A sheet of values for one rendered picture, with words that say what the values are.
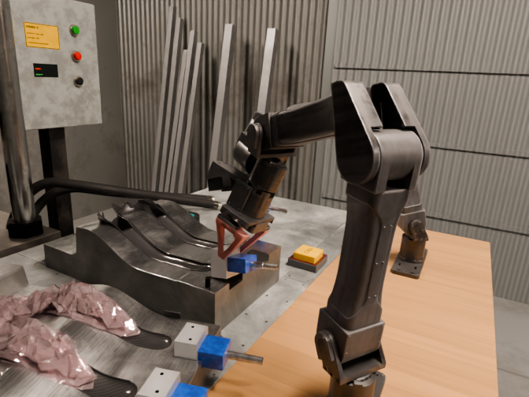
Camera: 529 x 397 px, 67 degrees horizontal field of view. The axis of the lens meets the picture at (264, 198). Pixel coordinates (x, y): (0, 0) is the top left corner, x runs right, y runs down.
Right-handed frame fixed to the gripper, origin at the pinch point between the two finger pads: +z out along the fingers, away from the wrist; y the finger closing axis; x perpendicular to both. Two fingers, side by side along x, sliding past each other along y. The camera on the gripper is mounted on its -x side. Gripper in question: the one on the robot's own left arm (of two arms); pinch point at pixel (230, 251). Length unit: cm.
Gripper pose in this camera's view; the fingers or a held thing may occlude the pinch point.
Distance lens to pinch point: 78.4
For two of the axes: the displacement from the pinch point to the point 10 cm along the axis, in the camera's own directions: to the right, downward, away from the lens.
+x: 7.7, 5.0, -4.0
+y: -4.9, 0.5, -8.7
